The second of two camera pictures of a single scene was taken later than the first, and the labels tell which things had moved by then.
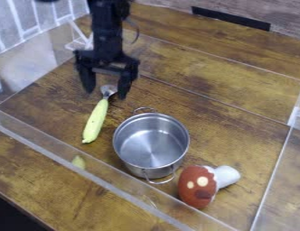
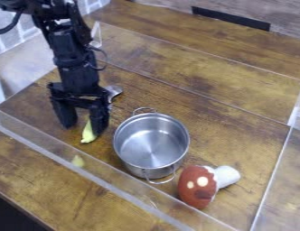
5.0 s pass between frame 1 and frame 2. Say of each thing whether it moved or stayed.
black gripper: moved
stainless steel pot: stayed
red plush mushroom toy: stayed
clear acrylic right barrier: stayed
